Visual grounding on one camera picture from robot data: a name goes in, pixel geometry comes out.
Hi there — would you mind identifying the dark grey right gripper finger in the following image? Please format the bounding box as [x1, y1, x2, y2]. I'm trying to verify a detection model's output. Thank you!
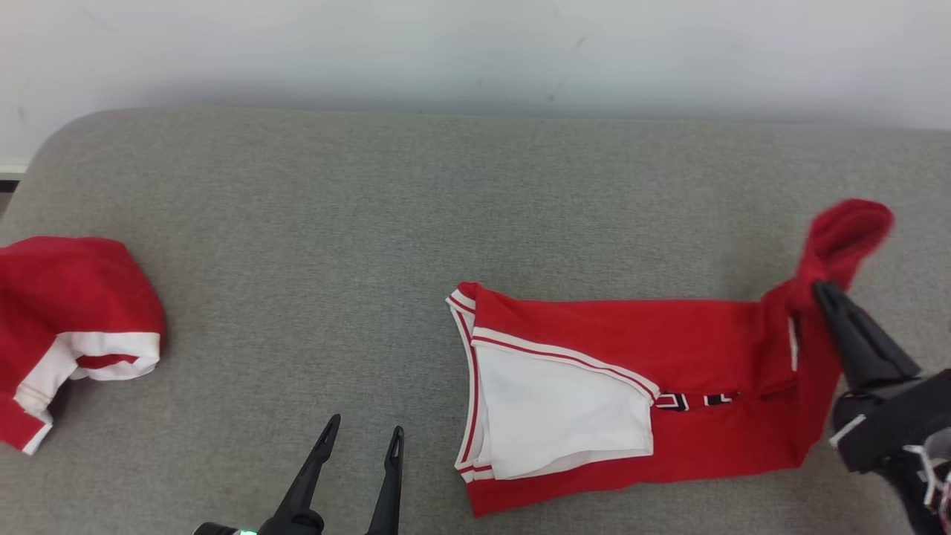
[820, 280, 923, 388]
[811, 282, 867, 394]

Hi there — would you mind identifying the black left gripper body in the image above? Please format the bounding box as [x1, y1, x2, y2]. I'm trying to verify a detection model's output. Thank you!
[193, 515, 325, 535]

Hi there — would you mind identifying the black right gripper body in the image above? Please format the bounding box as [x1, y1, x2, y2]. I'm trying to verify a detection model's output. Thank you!
[829, 371, 951, 475]

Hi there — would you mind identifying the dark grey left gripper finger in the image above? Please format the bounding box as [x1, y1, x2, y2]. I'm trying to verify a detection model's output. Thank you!
[365, 426, 406, 535]
[276, 414, 342, 522]

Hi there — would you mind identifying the red basketball jersey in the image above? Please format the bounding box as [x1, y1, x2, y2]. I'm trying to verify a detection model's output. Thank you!
[446, 198, 895, 518]

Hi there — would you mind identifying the red white garment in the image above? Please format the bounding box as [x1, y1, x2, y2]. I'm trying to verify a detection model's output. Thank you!
[0, 236, 166, 455]

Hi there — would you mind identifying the grey fabric sofa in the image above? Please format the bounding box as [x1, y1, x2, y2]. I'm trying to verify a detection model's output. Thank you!
[0, 106, 951, 535]

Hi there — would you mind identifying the white and black wall baseboard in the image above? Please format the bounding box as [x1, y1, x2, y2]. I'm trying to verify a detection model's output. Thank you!
[0, 156, 30, 192]

